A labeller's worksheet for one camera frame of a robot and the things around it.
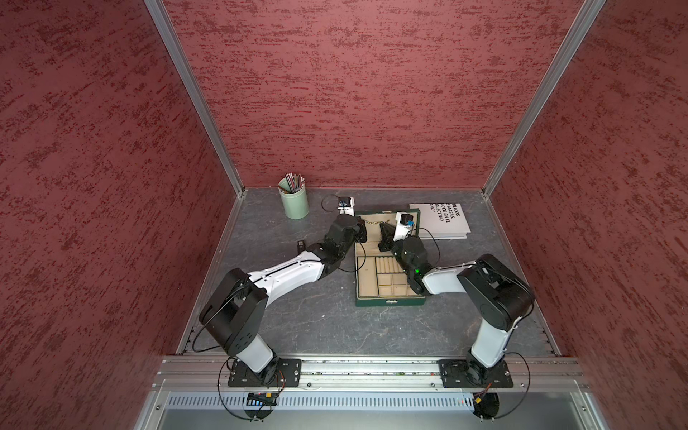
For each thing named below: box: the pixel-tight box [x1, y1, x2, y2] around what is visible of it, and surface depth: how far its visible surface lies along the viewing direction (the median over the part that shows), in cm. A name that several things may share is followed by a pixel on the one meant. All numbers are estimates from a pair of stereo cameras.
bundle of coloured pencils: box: [284, 172, 306, 193], surface depth 105 cm
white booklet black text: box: [408, 202, 472, 240], surface depth 109 cm
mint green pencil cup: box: [277, 176, 310, 220], surface depth 107 cm
